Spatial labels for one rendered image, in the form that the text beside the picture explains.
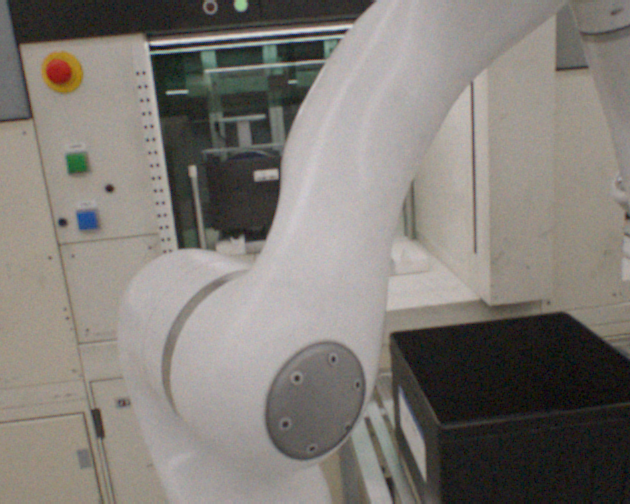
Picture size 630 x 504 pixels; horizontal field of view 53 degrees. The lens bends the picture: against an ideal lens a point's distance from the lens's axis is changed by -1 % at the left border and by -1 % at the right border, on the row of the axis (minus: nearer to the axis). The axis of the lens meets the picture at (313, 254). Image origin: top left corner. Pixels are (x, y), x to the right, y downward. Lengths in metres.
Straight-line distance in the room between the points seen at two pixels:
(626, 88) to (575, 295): 0.66
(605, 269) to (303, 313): 1.04
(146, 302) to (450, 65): 0.27
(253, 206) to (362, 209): 1.25
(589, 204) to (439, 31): 0.86
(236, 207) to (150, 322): 1.23
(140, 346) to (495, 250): 0.84
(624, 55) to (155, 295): 0.51
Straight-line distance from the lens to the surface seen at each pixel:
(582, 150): 1.27
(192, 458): 0.50
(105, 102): 1.14
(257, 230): 1.87
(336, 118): 0.44
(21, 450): 1.37
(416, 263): 1.41
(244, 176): 1.64
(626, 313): 1.41
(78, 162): 1.14
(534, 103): 1.17
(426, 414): 0.76
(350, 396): 0.38
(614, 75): 0.74
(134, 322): 0.47
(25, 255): 1.21
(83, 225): 1.16
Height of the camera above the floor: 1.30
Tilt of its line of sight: 16 degrees down
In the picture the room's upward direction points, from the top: 5 degrees counter-clockwise
